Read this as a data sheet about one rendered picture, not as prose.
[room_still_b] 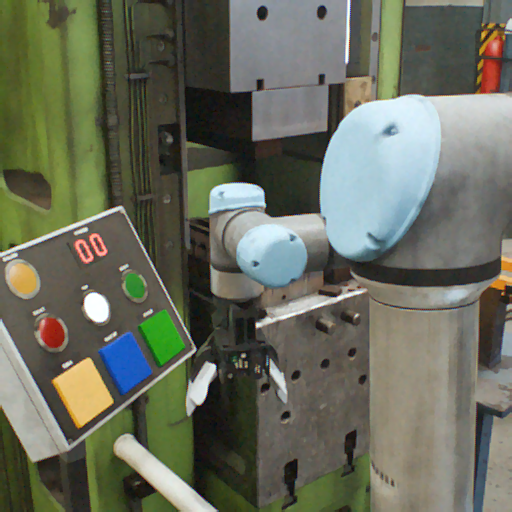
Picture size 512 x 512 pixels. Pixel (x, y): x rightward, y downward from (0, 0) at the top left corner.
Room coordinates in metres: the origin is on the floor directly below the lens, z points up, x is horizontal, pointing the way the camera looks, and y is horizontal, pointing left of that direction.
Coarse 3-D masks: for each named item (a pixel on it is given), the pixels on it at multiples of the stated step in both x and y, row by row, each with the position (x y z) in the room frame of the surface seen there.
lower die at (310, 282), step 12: (192, 228) 1.77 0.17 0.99; (204, 228) 1.74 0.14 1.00; (204, 240) 1.68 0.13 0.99; (204, 252) 1.62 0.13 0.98; (192, 264) 1.60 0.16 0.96; (300, 276) 1.51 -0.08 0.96; (312, 276) 1.53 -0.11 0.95; (264, 288) 1.45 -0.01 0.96; (288, 288) 1.49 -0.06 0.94; (300, 288) 1.51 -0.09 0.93; (312, 288) 1.53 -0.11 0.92; (264, 300) 1.45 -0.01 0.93; (276, 300) 1.47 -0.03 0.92
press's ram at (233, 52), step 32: (192, 0) 1.49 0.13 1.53; (224, 0) 1.41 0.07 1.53; (256, 0) 1.43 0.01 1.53; (288, 0) 1.48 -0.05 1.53; (320, 0) 1.53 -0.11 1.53; (192, 32) 1.49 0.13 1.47; (224, 32) 1.41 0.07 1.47; (256, 32) 1.43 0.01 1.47; (288, 32) 1.48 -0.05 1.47; (320, 32) 1.53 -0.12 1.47; (192, 64) 1.49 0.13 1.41; (224, 64) 1.41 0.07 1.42; (256, 64) 1.43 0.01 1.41; (288, 64) 1.48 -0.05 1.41; (320, 64) 1.54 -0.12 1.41
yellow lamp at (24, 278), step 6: (18, 264) 0.97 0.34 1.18; (12, 270) 0.96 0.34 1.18; (18, 270) 0.96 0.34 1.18; (24, 270) 0.97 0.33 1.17; (30, 270) 0.98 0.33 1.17; (12, 276) 0.95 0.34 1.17; (18, 276) 0.96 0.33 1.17; (24, 276) 0.97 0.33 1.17; (30, 276) 0.97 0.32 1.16; (12, 282) 0.95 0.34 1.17; (18, 282) 0.95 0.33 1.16; (24, 282) 0.96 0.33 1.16; (30, 282) 0.97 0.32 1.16; (18, 288) 0.95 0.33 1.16; (24, 288) 0.95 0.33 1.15; (30, 288) 0.96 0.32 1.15
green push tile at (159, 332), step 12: (144, 324) 1.08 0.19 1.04; (156, 324) 1.10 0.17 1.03; (168, 324) 1.13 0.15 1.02; (144, 336) 1.07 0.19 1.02; (156, 336) 1.09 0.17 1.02; (168, 336) 1.11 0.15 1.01; (156, 348) 1.07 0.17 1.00; (168, 348) 1.09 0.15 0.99; (180, 348) 1.11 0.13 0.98; (156, 360) 1.06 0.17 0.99; (168, 360) 1.08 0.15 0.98
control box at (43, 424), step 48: (48, 240) 1.04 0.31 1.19; (96, 240) 1.12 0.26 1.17; (0, 288) 0.93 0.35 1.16; (48, 288) 0.99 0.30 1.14; (96, 288) 1.06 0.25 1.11; (0, 336) 0.89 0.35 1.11; (96, 336) 1.00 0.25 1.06; (0, 384) 0.90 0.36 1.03; (48, 384) 0.89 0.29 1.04; (144, 384) 1.02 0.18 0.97; (48, 432) 0.86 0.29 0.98
